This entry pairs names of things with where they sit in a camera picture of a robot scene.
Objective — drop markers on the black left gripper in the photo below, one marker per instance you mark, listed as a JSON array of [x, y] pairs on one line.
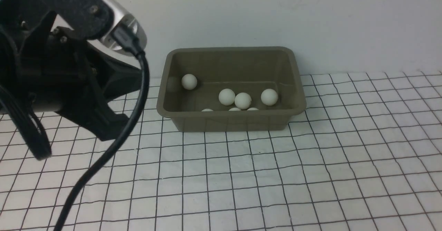
[[58, 72]]

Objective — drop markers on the white ball cluster bottom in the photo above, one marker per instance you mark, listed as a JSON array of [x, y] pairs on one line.
[[189, 82]]

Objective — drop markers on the olive green plastic bin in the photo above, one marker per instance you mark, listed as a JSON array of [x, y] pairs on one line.
[[242, 69]]

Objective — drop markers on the white black-grid tablecloth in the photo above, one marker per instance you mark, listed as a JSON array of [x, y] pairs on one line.
[[364, 156]]

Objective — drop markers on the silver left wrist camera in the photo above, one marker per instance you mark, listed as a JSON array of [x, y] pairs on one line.
[[101, 20]]

